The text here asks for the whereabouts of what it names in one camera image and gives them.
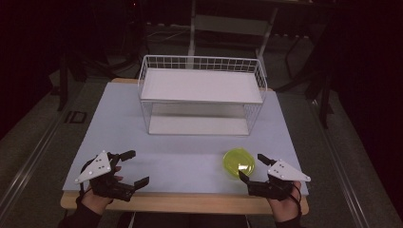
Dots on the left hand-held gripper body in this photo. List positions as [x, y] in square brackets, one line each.
[96, 166]

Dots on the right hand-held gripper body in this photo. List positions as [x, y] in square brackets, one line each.
[285, 172]

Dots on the yellow-green translucent plate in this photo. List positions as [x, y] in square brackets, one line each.
[238, 162]

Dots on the person's left hand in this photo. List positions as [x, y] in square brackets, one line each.
[96, 202]

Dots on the person's right hand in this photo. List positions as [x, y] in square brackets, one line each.
[286, 209]

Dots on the wooden table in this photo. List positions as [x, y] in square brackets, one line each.
[177, 204]

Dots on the black stand leg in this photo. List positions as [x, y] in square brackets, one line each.
[324, 101]
[62, 82]

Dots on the metal floor rail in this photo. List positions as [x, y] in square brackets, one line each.
[340, 164]
[30, 158]

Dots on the grey metal stand frame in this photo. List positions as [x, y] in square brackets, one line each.
[233, 24]

